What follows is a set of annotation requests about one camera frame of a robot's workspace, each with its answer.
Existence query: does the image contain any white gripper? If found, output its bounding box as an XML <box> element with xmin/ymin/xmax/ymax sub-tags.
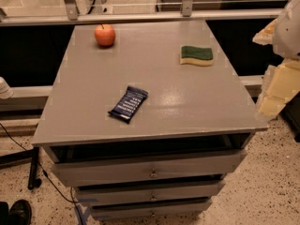
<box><xmin>252</xmin><ymin>0</ymin><xmax>300</xmax><ymax>119</ymax></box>

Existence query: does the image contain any blue rxbar blueberry wrapper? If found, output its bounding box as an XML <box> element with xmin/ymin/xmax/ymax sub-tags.
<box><xmin>108</xmin><ymin>85</ymin><xmax>148</xmax><ymax>124</ymax></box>

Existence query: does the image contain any red apple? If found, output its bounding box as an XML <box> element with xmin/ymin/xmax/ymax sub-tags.
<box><xmin>94</xmin><ymin>24</ymin><xmax>115</xmax><ymax>47</ymax></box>

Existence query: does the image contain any green and yellow sponge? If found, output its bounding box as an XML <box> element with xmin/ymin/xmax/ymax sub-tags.
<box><xmin>180</xmin><ymin>45</ymin><xmax>214</xmax><ymax>67</ymax></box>

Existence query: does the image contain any grey drawer cabinet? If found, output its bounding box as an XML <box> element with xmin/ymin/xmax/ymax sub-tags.
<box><xmin>33</xmin><ymin>21</ymin><xmax>266</xmax><ymax>220</ymax></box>

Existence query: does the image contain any white cylindrical object at left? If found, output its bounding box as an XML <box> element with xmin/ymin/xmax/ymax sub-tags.
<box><xmin>0</xmin><ymin>77</ymin><xmax>13</xmax><ymax>99</ymax></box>

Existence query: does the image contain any black metal stand leg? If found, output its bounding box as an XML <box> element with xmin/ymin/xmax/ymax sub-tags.
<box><xmin>27</xmin><ymin>147</ymin><xmax>41</xmax><ymax>190</ymax></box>

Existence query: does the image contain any black shoe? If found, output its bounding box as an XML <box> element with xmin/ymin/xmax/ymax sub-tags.
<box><xmin>7</xmin><ymin>200</ymin><xmax>32</xmax><ymax>225</ymax></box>

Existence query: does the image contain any grey metal railing frame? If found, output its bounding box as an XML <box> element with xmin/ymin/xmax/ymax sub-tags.
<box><xmin>0</xmin><ymin>0</ymin><xmax>290</xmax><ymax>26</ymax></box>

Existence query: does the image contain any black floor cable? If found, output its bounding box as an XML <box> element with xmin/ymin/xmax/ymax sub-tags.
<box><xmin>0</xmin><ymin>122</ymin><xmax>83</xmax><ymax>225</ymax></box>

